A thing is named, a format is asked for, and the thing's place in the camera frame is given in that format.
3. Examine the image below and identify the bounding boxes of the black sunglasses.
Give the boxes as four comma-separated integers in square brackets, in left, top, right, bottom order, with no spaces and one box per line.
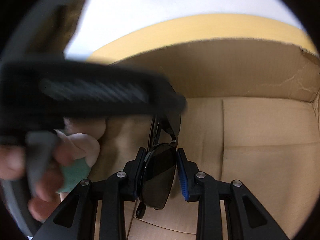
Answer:
[136,113,181,219]

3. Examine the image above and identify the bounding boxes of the person's left hand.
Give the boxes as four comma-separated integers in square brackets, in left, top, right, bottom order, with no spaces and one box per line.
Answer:
[1,118,106,222]

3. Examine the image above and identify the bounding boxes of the pig plush teal shirt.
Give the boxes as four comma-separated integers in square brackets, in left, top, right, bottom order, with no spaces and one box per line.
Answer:
[57,131,91,194]

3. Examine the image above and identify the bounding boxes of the cardboard box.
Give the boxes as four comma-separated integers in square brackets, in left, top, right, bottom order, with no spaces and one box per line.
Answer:
[89,39,319,238]

